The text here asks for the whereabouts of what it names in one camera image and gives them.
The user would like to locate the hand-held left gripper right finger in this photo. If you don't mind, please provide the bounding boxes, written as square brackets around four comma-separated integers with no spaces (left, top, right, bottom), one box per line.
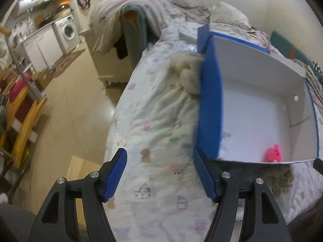
[193,148,293,242]

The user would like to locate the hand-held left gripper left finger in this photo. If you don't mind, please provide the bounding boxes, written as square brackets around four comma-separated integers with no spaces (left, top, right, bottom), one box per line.
[28,147,128,242]

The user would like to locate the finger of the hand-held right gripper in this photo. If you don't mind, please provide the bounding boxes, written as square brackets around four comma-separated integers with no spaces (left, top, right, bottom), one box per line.
[313,158,323,175]

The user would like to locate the white cardboard box blue tape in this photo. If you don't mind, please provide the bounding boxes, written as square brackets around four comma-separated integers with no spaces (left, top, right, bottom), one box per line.
[194,25,321,164]

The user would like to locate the pink rubber duck toy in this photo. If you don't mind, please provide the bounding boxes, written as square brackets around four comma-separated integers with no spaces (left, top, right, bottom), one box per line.
[264,144,283,162]

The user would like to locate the bed with printed sheet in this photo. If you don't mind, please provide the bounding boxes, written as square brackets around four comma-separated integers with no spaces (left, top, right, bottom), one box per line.
[103,18,323,242]

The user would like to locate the knitted patterned blanket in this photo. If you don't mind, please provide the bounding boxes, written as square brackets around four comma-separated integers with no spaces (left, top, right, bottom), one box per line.
[294,59,323,91]

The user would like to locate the fluffy cream cloth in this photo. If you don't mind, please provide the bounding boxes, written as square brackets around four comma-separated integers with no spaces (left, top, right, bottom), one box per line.
[169,52,205,96]

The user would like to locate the brown cardboard box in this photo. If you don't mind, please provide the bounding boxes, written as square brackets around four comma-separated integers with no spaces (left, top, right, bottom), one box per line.
[31,68,55,91]

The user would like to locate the brown floor rug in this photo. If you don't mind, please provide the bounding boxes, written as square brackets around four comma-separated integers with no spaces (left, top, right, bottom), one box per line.
[52,49,86,78]

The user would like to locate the teal headboard cushion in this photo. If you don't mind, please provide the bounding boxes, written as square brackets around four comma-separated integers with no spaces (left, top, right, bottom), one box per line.
[271,30,323,68]

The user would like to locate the pink bag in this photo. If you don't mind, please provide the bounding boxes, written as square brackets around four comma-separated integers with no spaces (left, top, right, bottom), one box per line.
[10,76,32,99]

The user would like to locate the pink blanket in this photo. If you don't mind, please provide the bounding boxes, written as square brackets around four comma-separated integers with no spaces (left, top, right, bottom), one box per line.
[252,29,272,49]

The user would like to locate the teal bed footboard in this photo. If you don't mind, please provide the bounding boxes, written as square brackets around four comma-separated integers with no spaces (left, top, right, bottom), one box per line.
[121,6,149,66]

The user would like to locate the white kitchen cabinet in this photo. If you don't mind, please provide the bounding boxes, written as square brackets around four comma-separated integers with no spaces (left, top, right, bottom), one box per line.
[23,25,63,72]

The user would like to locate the white washing machine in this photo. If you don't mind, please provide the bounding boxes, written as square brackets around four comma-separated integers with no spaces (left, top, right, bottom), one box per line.
[54,15,80,54]

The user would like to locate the beige floral pillow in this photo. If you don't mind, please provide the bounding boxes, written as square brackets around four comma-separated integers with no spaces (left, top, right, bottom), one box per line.
[211,2,253,29]

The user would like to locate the beige printed duvet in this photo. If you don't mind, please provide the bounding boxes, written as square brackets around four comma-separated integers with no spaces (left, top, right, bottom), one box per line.
[89,0,212,56]

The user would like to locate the white water heater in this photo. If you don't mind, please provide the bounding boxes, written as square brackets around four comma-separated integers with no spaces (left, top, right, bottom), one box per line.
[18,0,42,7]

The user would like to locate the yellow wooden frame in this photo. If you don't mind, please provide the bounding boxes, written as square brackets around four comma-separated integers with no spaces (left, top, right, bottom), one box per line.
[0,63,48,172]

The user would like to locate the metal rail pole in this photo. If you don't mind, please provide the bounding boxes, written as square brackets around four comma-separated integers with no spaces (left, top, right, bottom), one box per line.
[5,30,44,101]

